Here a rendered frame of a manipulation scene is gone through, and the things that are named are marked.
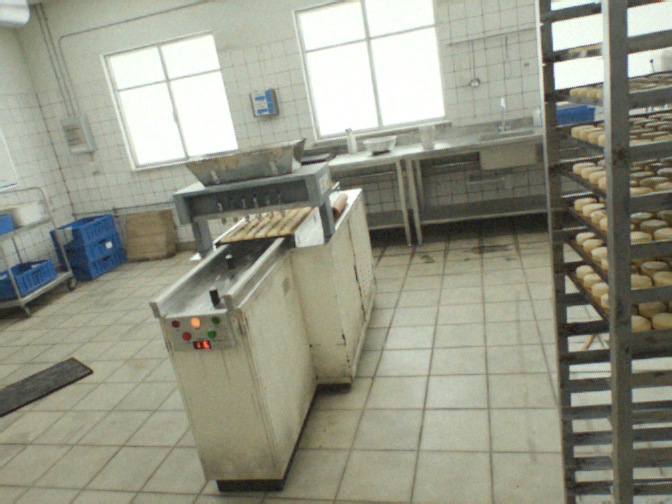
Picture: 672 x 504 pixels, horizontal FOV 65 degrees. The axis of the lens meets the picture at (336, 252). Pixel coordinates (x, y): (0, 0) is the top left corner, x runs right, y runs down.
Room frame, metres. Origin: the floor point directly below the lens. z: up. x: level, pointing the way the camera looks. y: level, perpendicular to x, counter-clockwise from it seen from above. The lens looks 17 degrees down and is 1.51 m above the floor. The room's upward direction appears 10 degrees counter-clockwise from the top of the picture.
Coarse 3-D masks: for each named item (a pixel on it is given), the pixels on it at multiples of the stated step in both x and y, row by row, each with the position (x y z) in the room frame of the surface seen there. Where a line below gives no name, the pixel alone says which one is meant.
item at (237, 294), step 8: (280, 240) 2.39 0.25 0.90; (288, 240) 2.49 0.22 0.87; (272, 248) 2.28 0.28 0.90; (280, 248) 2.35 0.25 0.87; (264, 256) 2.17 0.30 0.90; (272, 256) 2.23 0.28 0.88; (280, 256) 2.33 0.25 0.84; (256, 264) 2.07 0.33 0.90; (264, 264) 2.12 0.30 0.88; (272, 264) 2.21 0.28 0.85; (248, 272) 1.98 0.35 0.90; (256, 272) 2.01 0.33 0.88; (264, 272) 2.10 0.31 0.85; (240, 280) 1.90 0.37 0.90; (248, 280) 1.92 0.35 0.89; (256, 280) 2.00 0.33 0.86; (232, 288) 1.82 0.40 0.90; (240, 288) 1.83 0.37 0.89; (248, 288) 1.90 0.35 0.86; (224, 296) 1.75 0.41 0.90; (232, 296) 1.75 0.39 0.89; (240, 296) 1.82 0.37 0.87; (232, 304) 1.75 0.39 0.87; (240, 304) 1.80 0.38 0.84
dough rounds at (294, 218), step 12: (252, 216) 2.97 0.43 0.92; (264, 216) 2.90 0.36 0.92; (276, 216) 2.84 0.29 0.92; (288, 216) 2.80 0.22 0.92; (300, 216) 2.73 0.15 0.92; (240, 228) 2.71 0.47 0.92; (252, 228) 2.69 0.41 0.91; (264, 228) 2.60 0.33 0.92; (276, 228) 2.56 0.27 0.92; (288, 228) 2.51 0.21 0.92; (228, 240) 2.53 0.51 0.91
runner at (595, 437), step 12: (564, 432) 1.32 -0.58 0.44; (576, 432) 1.31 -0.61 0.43; (588, 432) 1.31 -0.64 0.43; (600, 432) 1.30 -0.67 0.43; (636, 432) 1.28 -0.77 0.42; (648, 432) 1.28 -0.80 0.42; (660, 432) 1.27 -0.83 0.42; (576, 444) 1.29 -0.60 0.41; (588, 444) 1.28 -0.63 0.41; (600, 444) 1.28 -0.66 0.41
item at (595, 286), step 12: (576, 276) 1.26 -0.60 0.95; (588, 276) 1.21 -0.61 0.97; (588, 288) 1.18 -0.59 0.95; (600, 288) 1.13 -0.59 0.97; (600, 300) 1.11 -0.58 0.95; (636, 312) 1.00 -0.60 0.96; (648, 312) 0.99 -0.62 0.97; (660, 312) 0.98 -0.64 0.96; (636, 324) 0.94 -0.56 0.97; (648, 324) 0.93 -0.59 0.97; (660, 324) 0.93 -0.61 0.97
